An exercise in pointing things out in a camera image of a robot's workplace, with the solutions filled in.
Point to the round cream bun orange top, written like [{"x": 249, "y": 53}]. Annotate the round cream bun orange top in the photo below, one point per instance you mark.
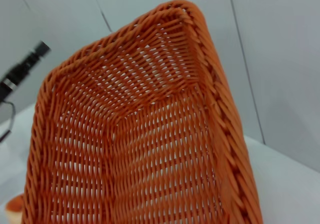
[{"x": 14, "y": 205}]

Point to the orange woven plastic basket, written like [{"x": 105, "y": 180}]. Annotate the orange woven plastic basket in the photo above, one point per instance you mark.
[{"x": 140, "y": 133}]

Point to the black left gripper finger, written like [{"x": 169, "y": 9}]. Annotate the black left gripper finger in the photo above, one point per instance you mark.
[{"x": 30, "y": 61}]

